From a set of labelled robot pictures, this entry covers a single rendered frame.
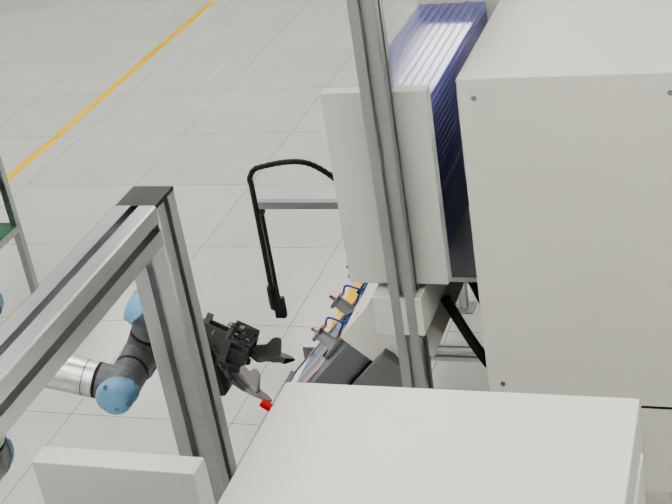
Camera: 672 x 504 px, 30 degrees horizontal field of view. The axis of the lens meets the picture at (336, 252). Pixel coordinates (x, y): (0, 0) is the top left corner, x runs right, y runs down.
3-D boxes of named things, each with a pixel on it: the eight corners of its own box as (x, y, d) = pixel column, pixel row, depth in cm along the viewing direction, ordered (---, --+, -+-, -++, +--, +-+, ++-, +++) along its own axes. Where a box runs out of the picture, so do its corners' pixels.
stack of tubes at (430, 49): (364, 267, 202) (340, 113, 189) (434, 137, 244) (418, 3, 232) (440, 269, 197) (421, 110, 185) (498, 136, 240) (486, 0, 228)
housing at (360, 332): (406, 387, 209) (338, 337, 208) (465, 246, 250) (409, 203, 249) (434, 358, 205) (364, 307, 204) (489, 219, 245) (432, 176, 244)
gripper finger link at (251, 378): (265, 387, 245) (240, 356, 250) (257, 409, 248) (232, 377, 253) (278, 384, 247) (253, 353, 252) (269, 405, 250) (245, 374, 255)
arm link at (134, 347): (106, 383, 258) (119, 343, 253) (125, 353, 268) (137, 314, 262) (142, 398, 258) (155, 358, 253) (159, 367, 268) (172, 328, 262)
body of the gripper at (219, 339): (251, 351, 249) (196, 326, 250) (239, 382, 254) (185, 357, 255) (263, 330, 255) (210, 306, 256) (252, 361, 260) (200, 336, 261)
